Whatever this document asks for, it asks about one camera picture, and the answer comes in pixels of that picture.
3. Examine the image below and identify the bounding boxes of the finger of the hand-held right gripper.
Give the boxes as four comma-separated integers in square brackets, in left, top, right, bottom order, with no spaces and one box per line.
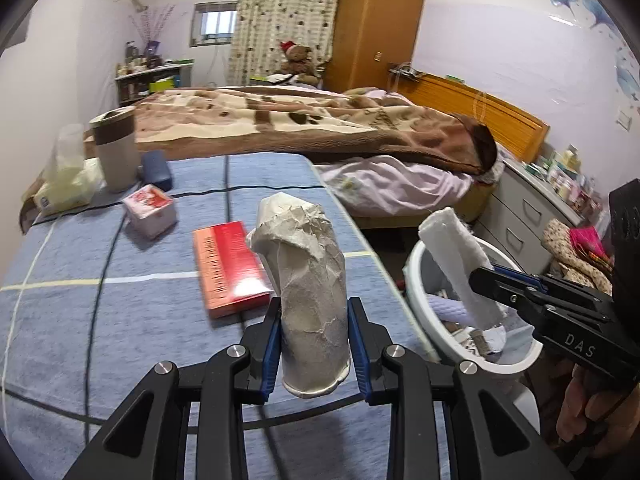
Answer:
[469,267,551,328]
[492,265,557,293]

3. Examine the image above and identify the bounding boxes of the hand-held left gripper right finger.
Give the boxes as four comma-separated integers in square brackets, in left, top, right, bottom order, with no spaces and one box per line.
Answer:
[347,296,576,480]

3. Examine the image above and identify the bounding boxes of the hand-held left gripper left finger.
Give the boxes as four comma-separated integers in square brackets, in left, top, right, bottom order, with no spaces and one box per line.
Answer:
[65,297,282,480]

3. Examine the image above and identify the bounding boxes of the white foam fruit net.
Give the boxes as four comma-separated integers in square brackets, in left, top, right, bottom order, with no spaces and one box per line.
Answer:
[430,295,476,323]

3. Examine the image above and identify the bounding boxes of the white tissue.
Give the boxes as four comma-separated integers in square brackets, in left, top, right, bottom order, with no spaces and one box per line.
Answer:
[417,207,506,328]

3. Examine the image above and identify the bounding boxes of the grey paper cup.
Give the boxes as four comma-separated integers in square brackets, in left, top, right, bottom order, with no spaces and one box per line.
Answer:
[248,192,351,400]

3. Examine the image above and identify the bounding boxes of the white trash bin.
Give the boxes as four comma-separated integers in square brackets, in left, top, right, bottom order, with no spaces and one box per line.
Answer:
[402,237,543,441]

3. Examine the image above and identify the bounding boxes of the person's right hand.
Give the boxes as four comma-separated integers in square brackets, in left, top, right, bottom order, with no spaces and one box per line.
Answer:
[556,365,640,461]

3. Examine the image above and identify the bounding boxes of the floral cloth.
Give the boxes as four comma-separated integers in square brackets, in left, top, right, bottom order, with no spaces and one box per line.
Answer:
[542,217,613,296]

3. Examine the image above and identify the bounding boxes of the grey nightstand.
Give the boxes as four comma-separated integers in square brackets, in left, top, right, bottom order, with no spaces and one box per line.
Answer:
[472,157,586,281]

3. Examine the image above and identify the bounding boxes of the flat red box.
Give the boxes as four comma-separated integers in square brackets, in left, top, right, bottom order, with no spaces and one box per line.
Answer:
[192,220,273,320]

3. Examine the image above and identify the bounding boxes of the cluster of toiletry items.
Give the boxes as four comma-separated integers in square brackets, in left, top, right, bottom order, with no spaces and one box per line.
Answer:
[525,145,608,216]

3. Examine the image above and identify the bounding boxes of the pink bed sheet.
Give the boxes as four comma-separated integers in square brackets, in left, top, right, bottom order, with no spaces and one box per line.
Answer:
[317,87,493,216]

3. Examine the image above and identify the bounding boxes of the blue checked tablecloth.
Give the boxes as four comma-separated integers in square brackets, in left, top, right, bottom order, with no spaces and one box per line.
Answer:
[0,154,451,480]

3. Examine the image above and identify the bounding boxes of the small red white box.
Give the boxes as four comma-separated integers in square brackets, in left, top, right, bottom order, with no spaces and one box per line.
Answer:
[121,183,178,240]

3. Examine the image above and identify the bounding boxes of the navy glasses case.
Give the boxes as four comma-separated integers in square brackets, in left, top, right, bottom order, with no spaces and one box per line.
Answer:
[140,150,174,192]

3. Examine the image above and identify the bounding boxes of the brown patterned blanket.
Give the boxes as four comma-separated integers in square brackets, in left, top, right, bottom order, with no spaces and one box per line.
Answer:
[82,85,498,177]

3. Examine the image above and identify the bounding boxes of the beige brown lidded tumbler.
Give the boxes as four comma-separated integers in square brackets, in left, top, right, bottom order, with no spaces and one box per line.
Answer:
[89,106,140,194]

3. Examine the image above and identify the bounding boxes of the yellow tissue pack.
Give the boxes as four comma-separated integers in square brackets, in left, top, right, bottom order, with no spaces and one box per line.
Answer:
[32,124,106,218]

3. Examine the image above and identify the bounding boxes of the wooden wardrobe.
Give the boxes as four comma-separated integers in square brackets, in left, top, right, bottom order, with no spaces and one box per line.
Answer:
[322,0,430,95]

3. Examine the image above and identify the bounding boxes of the brown teddy bear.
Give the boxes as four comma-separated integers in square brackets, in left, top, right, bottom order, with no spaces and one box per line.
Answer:
[277,39,321,86]

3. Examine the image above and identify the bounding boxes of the white shelf desk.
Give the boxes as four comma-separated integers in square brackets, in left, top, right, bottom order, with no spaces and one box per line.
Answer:
[115,60,196,106]

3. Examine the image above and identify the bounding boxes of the row of bottles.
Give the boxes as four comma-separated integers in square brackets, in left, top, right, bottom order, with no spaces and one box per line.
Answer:
[117,40,166,73]

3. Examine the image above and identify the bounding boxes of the window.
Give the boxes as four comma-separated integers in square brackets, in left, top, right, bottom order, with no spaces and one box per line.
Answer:
[189,1,238,48]

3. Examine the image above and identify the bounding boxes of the dried branch decoration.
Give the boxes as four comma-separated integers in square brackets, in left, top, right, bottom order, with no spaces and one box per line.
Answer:
[129,4,176,56]

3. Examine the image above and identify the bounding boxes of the spotted curtain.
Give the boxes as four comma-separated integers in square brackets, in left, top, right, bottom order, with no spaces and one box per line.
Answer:
[227,0,343,88]

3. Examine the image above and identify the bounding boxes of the wooden bed frame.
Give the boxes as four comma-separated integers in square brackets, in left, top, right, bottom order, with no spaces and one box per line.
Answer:
[350,72,551,231]

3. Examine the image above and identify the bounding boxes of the dolphin wall stickers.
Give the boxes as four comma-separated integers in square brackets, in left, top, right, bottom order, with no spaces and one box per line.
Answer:
[550,0,640,101]

